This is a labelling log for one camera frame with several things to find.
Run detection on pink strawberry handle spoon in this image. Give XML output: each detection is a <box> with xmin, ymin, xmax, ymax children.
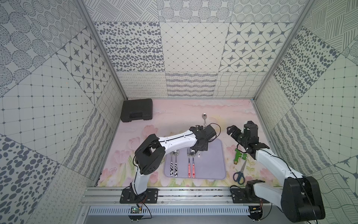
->
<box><xmin>190</xmin><ymin>150</ymin><xmax>195</xmax><ymax>178</ymax></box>

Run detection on pink strawberry handle fork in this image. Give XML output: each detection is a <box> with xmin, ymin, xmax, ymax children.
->
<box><xmin>187</xmin><ymin>148</ymin><xmax>192</xmax><ymax>178</ymax></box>

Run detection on cow pattern handle spoon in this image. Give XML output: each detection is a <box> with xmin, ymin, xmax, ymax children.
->
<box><xmin>173</xmin><ymin>150</ymin><xmax>179</xmax><ymax>177</ymax></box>

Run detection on cow pattern handle fork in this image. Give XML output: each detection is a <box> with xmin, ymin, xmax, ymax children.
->
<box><xmin>170</xmin><ymin>152</ymin><xmax>174</xmax><ymax>176</ymax></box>

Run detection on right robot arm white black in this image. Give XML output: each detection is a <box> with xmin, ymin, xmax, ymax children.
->
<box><xmin>227</xmin><ymin>121</ymin><xmax>326</xmax><ymax>223</ymax></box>

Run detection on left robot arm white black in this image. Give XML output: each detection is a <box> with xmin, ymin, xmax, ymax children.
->
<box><xmin>130</xmin><ymin>125</ymin><xmax>219</xmax><ymax>196</ymax></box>

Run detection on white hello kitty spoon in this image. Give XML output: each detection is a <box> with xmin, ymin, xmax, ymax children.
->
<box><xmin>202</xmin><ymin>113</ymin><xmax>207</xmax><ymax>127</ymax></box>

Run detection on lavender plastic tray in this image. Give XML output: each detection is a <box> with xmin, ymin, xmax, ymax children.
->
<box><xmin>164</xmin><ymin>139</ymin><xmax>226</xmax><ymax>180</ymax></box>

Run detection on black plastic tool case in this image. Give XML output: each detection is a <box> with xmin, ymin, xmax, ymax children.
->
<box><xmin>120</xmin><ymin>99</ymin><xmax>153</xmax><ymax>122</ymax></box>

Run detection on green circuit board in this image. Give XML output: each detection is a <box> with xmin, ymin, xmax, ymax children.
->
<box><xmin>131</xmin><ymin>206</ymin><xmax>142</xmax><ymax>214</ymax></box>

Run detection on green hose nozzle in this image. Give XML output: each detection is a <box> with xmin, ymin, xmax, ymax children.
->
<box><xmin>234</xmin><ymin>148</ymin><xmax>247</xmax><ymax>165</ymax></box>

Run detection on blue handled scissors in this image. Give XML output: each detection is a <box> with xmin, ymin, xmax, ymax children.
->
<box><xmin>233</xmin><ymin>160</ymin><xmax>247</xmax><ymax>185</ymax></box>

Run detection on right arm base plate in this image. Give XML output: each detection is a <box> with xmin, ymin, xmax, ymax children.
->
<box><xmin>229</xmin><ymin>185</ymin><xmax>269</xmax><ymax>204</ymax></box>

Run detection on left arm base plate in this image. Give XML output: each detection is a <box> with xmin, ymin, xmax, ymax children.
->
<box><xmin>120</xmin><ymin>188</ymin><xmax>158</xmax><ymax>204</ymax></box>

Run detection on white vented cable duct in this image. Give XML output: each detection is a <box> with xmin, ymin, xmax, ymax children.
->
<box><xmin>88</xmin><ymin>205</ymin><xmax>250</xmax><ymax>216</ymax></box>

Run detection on aluminium mounting rail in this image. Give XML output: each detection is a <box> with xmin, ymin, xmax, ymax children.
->
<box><xmin>80</xmin><ymin>187</ymin><xmax>259</xmax><ymax>206</ymax></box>

